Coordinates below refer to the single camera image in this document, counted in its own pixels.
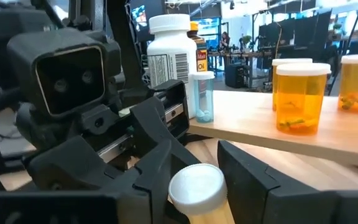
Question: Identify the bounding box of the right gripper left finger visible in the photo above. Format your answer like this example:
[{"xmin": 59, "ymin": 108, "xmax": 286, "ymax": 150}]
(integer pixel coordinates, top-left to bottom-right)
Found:
[{"xmin": 116, "ymin": 141, "xmax": 172, "ymax": 224}]

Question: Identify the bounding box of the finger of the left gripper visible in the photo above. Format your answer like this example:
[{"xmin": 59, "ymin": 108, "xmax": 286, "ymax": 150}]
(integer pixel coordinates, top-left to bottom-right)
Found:
[
  {"xmin": 129, "ymin": 96, "xmax": 200, "ymax": 170},
  {"xmin": 26, "ymin": 136, "xmax": 136, "ymax": 194}
]

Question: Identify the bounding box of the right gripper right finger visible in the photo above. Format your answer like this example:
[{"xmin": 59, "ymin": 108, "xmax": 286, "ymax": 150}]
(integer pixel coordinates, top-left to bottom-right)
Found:
[{"xmin": 218, "ymin": 139, "xmax": 338, "ymax": 224}]

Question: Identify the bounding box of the teal transparent vial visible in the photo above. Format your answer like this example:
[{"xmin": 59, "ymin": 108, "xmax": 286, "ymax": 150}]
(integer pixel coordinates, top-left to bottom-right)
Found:
[{"xmin": 192, "ymin": 70, "xmax": 216, "ymax": 124}]

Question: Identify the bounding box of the yellow vial white cap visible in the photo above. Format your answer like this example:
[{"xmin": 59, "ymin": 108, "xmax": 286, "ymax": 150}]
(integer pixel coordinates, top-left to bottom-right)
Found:
[{"xmin": 168, "ymin": 163, "xmax": 236, "ymax": 224}]

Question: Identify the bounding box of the brown bottle yellow cap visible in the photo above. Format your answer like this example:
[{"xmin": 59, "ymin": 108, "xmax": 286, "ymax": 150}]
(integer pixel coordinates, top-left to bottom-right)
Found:
[{"xmin": 187, "ymin": 21, "xmax": 209, "ymax": 73}]

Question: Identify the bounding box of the large white labelled bottle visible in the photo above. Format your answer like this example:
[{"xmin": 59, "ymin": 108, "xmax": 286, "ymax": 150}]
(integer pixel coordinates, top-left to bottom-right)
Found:
[{"xmin": 147, "ymin": 14, "xmax": 198, "ymax": 119}]

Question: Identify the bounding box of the black cabinet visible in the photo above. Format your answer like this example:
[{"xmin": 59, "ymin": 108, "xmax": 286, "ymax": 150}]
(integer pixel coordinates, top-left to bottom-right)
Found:
[{"xmin": 224, "ymin": 63, "xmax": 251, "ymax": 88}]

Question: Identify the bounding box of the person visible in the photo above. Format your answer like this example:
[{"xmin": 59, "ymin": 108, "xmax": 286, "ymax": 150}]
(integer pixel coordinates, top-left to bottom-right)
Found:
[{"xmin": 219, "ymin": 30, "xmax": 231, "ymax": 52}]

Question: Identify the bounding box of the long background desk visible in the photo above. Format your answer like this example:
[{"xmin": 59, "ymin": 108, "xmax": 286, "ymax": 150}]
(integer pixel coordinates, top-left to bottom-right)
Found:
[{"xmin": 206, "ymin": 49, "xmax": 275, "ymax": 90}]

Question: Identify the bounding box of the blue lit display screen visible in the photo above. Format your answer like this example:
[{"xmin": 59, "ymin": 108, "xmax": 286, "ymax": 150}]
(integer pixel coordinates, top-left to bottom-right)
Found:
[{"xmin": 197, "ymin": 17, "xmax": 222, "ymax": 43}]

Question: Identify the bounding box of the green potted plant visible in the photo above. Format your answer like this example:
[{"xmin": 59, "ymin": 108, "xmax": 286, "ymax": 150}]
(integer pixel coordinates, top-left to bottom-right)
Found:
[{"xmin": 241, "ymin": 35, "xmax": 253, "ymax": 52}]

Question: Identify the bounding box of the wooden shelf black frame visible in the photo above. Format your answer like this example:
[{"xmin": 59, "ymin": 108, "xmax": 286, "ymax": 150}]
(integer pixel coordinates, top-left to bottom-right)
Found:
[{"xmin": 187, "ymin": 90, "xmax": 358, "ymax": 170}]

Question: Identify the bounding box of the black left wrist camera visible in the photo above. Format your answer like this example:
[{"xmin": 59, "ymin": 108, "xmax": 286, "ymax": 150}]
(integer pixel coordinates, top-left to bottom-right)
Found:
[{"xmin": 7, "ymin": 27, "xmax": 122, "ymax": 118}]

